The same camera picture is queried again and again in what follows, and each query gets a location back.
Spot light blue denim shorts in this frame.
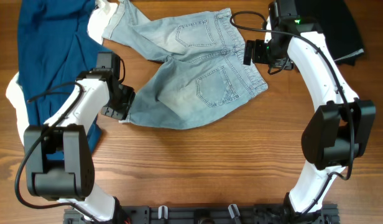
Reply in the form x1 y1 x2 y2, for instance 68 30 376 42
103 1 268 129

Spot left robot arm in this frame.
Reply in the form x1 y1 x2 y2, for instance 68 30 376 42
15 52 136 223

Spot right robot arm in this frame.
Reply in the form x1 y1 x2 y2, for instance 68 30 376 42
228 1 376 223

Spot dark blue shirt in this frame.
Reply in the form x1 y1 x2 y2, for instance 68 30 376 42
16 0 113 161

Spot folded black garment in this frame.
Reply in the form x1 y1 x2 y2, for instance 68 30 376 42
295 0 364 66

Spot white garment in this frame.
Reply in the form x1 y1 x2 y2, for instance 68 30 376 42
6 0 118 144

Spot right black cable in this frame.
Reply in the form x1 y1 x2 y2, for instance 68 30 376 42
229 11 356 218

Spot black cable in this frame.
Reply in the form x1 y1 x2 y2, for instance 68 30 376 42
229 11 356 218
14 57 127 224

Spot left black cable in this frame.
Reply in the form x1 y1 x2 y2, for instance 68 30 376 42
14 57 127 224

